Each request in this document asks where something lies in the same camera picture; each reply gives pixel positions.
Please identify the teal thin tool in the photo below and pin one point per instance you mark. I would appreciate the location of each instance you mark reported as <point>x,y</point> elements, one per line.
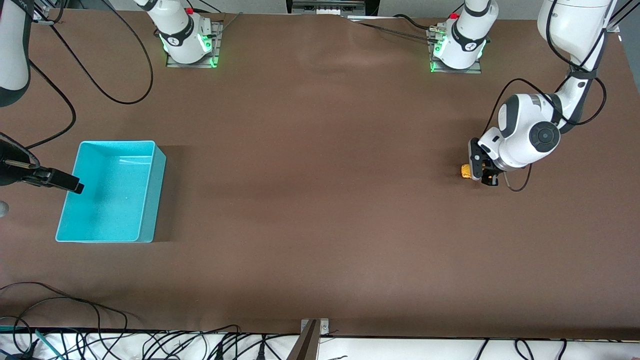
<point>47,342</point>

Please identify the black power strip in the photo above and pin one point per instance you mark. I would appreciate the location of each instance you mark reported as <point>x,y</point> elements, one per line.
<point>330,7</point>

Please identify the brown table cover sheet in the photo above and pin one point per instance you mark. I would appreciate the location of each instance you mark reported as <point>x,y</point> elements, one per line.
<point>320,200</point>

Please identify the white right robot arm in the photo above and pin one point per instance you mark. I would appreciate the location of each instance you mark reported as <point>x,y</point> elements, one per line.
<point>180,35</point>

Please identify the aluminium frame bracket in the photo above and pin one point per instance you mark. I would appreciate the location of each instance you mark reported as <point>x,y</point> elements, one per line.
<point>622,15</point>

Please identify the teal plastic bin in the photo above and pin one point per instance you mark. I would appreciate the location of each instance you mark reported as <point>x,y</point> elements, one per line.
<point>115,200</point>

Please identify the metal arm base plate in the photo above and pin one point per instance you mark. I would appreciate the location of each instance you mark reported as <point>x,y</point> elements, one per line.
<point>215,45</point>
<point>475,70</point>

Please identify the yellow beetle toy car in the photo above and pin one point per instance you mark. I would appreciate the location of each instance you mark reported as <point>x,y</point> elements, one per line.
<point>466,171</point>

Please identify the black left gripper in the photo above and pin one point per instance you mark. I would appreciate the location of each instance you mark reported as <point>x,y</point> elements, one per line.
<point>490,176</point>

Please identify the small metal bracket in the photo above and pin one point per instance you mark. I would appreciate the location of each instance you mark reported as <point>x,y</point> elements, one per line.
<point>325,327</point>

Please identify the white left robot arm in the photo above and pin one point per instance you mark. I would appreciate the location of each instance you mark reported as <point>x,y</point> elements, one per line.
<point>525,125</point>

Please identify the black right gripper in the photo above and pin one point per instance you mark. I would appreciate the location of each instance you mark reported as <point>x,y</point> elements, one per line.
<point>11,173</point>

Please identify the grey metal bar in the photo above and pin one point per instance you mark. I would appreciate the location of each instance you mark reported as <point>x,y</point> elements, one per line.
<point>306,345</point>

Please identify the aluminium frame profile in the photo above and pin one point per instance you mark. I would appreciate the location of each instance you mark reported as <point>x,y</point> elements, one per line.
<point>47,7</point>

